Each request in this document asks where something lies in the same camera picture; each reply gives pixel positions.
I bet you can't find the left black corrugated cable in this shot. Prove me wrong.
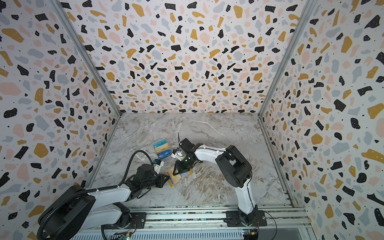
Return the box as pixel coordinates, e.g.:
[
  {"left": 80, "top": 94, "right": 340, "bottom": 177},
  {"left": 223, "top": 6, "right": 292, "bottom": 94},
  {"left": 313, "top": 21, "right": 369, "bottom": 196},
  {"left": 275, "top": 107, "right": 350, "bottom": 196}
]
[{"left": 36, "top": 149, "right": 154, "bottom": 240}]

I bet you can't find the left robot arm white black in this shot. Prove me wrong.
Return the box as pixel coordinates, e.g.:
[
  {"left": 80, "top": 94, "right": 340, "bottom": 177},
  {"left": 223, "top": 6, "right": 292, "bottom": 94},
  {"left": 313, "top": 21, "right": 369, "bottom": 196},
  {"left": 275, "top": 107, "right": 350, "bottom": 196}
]
[{"left": 36, "top": 164, "right": 170, "bottom": 240}]

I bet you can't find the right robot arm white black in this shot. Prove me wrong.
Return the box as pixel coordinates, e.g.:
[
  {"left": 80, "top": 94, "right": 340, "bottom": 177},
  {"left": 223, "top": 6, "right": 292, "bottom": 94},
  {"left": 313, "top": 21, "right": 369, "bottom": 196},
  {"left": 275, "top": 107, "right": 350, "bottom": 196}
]
[{"left": 172, "top": 138, "right": 258, "bottom": 217}]

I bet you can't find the gold card in stand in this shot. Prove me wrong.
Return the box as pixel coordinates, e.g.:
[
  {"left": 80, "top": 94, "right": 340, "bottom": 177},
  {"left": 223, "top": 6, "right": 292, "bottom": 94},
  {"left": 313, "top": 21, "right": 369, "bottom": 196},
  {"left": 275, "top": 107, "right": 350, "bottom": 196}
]
[{"left": 155, "top": 143, "right": 170, "bottom": 153}]

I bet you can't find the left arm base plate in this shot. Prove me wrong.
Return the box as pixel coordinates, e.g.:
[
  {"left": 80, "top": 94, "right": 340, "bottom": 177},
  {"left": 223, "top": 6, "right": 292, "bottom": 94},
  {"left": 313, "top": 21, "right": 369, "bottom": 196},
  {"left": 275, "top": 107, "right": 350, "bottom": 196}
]
[{"left": 104, "top": 212, "right": 147, "bottom": 231}]

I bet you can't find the blue VIP card in stand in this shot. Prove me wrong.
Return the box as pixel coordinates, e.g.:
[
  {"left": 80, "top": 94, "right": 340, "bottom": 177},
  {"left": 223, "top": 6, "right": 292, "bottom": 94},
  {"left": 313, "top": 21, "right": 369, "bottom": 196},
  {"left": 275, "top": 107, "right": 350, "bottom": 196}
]
[{"left": 157, "top": 149, "right": 172, "bottom": 160}]

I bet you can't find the teal VIP card in stand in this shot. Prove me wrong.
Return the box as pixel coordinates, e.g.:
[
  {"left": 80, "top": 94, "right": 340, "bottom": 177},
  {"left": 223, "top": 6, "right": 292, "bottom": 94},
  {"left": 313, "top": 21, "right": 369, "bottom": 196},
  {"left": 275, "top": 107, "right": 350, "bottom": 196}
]
[{"left": 153, "top": 140, "right": 168, "bottom": 149}]

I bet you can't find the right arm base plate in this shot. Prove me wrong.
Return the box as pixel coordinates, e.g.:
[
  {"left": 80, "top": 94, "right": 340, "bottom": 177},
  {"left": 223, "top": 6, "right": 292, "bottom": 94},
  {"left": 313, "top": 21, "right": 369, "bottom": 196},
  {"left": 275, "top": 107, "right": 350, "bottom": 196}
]
[{"left": 224, "top": 210, "right": 267, "bottom": 228}]

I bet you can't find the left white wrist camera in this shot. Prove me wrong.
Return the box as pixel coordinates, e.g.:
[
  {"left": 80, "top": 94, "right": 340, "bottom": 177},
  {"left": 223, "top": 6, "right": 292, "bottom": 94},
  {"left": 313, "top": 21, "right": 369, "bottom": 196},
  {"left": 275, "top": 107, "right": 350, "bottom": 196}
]
[{"left": 153, "top": 159, "right": 164, "bottom": 174}]

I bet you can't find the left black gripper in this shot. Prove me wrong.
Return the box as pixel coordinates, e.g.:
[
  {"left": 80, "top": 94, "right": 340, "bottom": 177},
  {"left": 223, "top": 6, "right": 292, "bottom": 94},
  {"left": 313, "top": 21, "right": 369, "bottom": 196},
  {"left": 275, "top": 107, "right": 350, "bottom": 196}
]
[{"left": 143, "top": 173, "right": 172, "bottom": 190}]

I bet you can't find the white perforated cable duct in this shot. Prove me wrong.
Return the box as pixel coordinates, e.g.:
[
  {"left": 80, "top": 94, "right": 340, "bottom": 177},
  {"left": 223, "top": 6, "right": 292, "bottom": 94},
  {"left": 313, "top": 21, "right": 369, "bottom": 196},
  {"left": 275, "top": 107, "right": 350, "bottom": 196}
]
[{"left": 71, "top": 230, "right": 244, "bottom": 240}]

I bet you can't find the yellow leather card holder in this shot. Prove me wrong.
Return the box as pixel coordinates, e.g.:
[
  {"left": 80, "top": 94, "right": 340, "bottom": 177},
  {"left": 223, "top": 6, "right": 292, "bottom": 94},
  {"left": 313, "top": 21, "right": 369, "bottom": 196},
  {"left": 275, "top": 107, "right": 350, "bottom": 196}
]
[{"left": 165, "top": 167, "right": 193, "bottom": 188}]

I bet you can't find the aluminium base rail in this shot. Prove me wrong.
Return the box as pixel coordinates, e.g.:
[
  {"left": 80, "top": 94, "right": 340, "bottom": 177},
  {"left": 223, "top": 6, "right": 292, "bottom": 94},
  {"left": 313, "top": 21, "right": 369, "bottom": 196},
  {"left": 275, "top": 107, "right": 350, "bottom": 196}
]
[{"left": 55, "top": 205, "right": 313, "bottom": 233}]

